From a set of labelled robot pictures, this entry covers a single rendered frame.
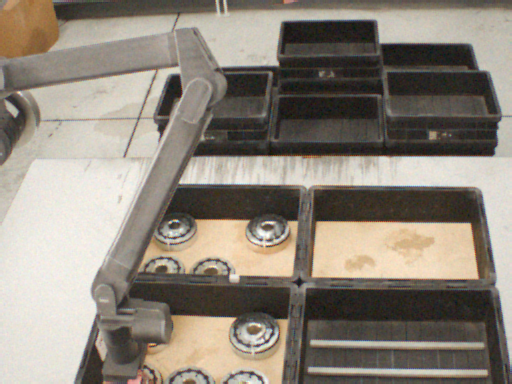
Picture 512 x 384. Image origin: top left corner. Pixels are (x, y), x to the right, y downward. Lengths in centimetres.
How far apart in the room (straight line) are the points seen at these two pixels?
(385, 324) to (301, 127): 140
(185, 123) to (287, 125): 169
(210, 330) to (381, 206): 49
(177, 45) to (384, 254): 77
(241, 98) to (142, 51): 166
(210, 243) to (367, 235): 36
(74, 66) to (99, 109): 262
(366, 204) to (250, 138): 95
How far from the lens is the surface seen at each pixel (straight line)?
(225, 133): 258
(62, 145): 363
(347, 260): 166
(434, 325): 156
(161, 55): 116
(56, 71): 122
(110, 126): 367
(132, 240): 123
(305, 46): 312
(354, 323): 155
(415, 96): 280
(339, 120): 285
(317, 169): 211
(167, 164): 118
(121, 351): 134
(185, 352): 153
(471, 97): 282
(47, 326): 183
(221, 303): 154
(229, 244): 172
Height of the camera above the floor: 203
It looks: 41 degrees down
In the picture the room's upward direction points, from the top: 6 degrees counter-clockwise
